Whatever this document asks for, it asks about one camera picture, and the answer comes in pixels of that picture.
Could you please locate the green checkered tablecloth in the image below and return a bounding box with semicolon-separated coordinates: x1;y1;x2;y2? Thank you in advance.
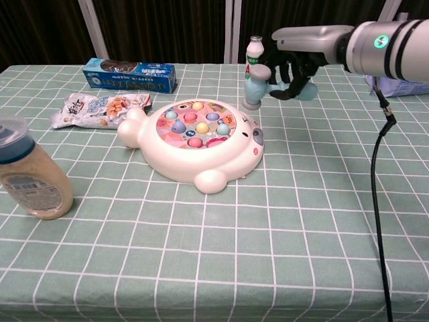
0;62;429;322

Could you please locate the white metal frame post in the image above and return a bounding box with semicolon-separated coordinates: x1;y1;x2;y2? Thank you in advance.
371;0;402;28
78;0;110;60
224;0;242;64

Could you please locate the silver snack bag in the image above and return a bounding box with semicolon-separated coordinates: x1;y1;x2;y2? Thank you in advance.
50;93;152;131

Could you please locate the white AD milk bottle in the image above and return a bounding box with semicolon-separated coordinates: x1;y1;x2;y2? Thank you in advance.
245;34;265;80

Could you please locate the light blue toy hammer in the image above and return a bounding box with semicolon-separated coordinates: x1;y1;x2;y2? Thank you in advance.
242;65;317;111

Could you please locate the blue cookie box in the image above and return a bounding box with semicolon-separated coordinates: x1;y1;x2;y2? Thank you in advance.
82;57;178;95

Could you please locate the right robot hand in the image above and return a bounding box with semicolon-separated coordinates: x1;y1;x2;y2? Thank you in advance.
260;24;355;101

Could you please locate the white whack-a-mole toy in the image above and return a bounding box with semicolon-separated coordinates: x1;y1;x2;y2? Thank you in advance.
117;98;265;195

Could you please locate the black cable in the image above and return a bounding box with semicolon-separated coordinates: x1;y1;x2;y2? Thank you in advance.
370;76;397;322

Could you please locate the lavender tissue pack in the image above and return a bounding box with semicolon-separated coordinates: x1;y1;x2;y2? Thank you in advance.
365;74;429;98

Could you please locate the beige jar with blue lid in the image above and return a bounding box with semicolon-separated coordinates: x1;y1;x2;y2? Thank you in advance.
0;115;74;221

